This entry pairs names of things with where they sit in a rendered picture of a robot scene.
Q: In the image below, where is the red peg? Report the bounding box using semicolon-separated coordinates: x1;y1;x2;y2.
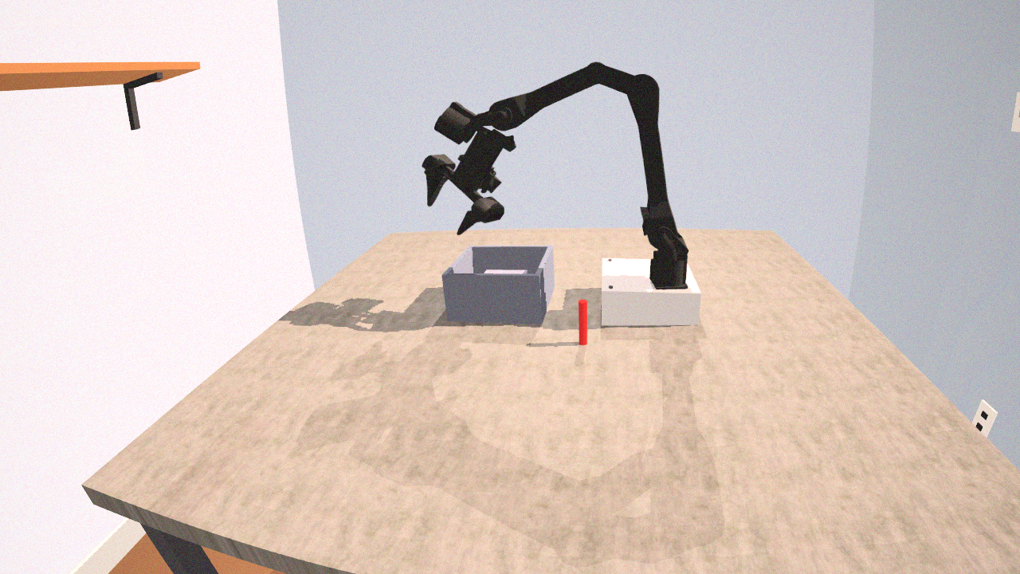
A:
579;300;587;345

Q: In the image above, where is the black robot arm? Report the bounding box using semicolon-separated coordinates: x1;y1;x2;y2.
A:
434;61;689;290

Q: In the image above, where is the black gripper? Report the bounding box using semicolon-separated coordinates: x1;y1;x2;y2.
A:
422;150;504;234

